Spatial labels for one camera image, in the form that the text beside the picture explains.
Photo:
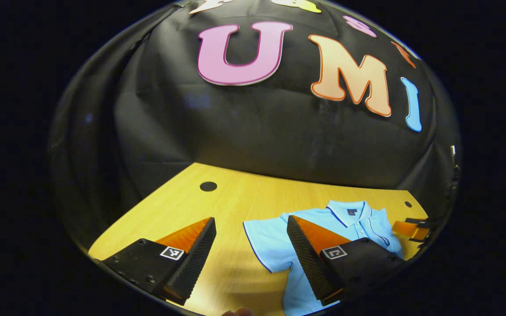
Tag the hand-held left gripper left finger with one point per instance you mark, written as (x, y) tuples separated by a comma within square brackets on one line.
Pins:
[(196, 259)]

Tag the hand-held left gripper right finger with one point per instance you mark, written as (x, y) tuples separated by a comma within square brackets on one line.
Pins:
[(305, 259)]

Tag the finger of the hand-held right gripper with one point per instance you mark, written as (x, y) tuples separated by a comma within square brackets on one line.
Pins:
[(406, 229)]

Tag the light blue T-shirt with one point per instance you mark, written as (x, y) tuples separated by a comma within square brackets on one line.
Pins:
[(270, 245)]

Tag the black backdrop cloth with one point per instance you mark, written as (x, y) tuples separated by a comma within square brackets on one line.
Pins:
[(235, 131)]

